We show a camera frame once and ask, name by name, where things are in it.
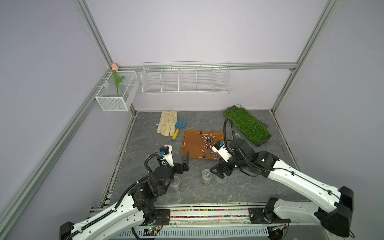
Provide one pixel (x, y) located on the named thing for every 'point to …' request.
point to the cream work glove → (167, 123)
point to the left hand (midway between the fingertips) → (181, 153)
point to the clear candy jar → (207, 175)
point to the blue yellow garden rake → (179, 125)
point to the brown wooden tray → (199, 144)
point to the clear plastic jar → (175, 184)
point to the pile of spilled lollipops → (208, 137)
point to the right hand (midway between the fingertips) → (215, 163)
